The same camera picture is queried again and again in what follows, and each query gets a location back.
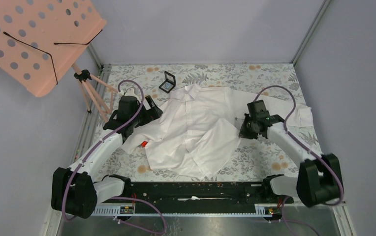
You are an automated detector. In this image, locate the white shirt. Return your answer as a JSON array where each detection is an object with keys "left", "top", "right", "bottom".
[{"left": 121, "top": 84, "right": 314, "bottom": 180}]

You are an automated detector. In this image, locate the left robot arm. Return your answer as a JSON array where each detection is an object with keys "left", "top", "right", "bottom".
[{"left": 51, "top": 95, "right": 163, "bottom": 219}]

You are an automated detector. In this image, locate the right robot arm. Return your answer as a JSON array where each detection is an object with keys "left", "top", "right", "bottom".
[{"left": 239, "top": 114, "right": 344, "bottom": 207}]

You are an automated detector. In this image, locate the black brooch box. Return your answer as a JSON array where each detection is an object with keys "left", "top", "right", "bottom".
[{"left": 159, "top": 71, "right": 176, "bottom": 94}]

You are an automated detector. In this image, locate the floral patterned table mat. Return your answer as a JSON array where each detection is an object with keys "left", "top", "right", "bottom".
[{"left": 97, "top": 64, "right": 305, "bottom": 182}]

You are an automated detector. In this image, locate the pink music stand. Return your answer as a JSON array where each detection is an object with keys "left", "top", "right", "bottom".
[{"left": 0, "top": 0, "right": 113, "bottom": 121}]

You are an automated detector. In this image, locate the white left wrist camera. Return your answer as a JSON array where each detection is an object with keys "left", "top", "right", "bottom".
[{"left": 124, "top": 88, "right": 137, "bottom": 98}]

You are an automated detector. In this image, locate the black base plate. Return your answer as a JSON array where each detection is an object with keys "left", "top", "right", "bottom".
[{"left": 105, "top": 181, "right": 285, "bottom": 216}]

